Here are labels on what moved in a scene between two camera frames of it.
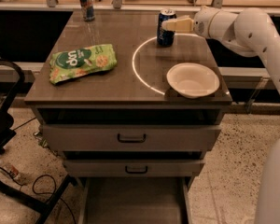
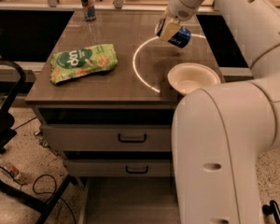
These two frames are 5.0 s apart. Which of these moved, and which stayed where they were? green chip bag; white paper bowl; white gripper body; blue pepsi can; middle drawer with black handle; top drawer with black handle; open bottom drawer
Moved: white gripper body; blue pepsi can
Stayed: white paper bowl; green chip bag; middle drawer with black handle; top drawer with black handle; open bottom drawer
